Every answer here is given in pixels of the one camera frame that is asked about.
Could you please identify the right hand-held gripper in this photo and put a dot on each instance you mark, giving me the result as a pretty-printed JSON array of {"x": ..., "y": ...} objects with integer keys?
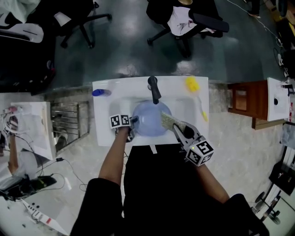
[{"x": 199, "y": 152}]

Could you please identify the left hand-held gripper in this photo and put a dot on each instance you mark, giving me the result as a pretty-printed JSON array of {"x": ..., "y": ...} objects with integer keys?
[{"x": 119, "y": 121}]

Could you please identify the large blue plate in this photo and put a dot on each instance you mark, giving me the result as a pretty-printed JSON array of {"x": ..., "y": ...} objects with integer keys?
[{"x": 148, "y": 119}]

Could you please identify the green yellow sponge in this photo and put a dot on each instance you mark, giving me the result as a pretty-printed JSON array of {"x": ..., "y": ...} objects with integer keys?
[{"x": 169, "y": 121}]

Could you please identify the person's right forearm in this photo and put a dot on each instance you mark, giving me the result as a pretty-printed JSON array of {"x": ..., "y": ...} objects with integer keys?
[{"x": 212, "y": 184}]

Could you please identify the person's left forearm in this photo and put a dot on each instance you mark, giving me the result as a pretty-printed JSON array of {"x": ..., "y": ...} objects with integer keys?
[{"x": 113, "y": 159}]

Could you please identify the yellow dish brush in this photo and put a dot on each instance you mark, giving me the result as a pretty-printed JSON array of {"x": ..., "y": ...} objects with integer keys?
[{"x": 192, "y": 84}]

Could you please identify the white sink on dark stand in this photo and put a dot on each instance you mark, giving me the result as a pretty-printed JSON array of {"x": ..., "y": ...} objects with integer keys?
[{"x": 115, "y": 92}]

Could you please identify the black faucet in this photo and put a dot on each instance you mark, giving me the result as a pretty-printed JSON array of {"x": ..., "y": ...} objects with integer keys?
[{"x": 155, "y": 92}]

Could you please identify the blue bottle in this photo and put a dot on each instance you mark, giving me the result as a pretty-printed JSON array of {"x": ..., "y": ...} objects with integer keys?
[{"x": 100, "y": 92}]

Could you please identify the metal rack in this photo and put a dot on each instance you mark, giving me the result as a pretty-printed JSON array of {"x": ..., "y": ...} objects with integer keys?
[{"x": 69, "y": 119}]

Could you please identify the person's black clothing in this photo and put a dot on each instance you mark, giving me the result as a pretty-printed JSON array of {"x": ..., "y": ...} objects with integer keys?
[{"x": 161, "y": 196}]

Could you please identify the wooden cabinet with white sink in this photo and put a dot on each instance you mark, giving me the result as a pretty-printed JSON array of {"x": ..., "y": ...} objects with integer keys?
[{"x": 251, "y": 99}]

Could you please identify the wooden slat pallet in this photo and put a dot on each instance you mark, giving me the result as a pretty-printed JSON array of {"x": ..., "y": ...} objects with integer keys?
[{"x": 267, "y": 123}]

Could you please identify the black power adapter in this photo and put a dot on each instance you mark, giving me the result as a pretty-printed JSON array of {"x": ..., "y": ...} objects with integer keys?
[{"x": 60, "y": 159}]

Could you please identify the white rectangular sink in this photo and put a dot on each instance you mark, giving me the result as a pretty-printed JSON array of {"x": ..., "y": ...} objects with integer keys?
[{"x": 34, "y": 129}]

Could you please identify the black office chair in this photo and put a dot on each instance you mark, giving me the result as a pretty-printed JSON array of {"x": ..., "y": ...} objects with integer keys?
[
  {"x": 85, "y": 23},
  {"x": 207, "y": 21}
]

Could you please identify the black shelf unit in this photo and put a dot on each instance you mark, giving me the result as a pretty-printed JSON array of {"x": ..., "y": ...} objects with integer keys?
[{"x": 283, "y": 177}]

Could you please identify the white printed paper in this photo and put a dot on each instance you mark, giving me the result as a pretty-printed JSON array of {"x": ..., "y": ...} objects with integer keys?
[{"x": 181, "y": 20}]

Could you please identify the large black machine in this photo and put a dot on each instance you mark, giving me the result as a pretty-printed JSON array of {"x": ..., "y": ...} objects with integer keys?
[{"x": 23, "y": 64}]

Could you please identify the gold bowl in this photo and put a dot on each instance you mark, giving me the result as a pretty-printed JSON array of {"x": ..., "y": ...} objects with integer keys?
[{"x": 184, "y": 1}]

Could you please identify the white cloth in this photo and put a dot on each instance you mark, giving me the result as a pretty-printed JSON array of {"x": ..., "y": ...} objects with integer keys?
[{"x": 13, "y": 9}]

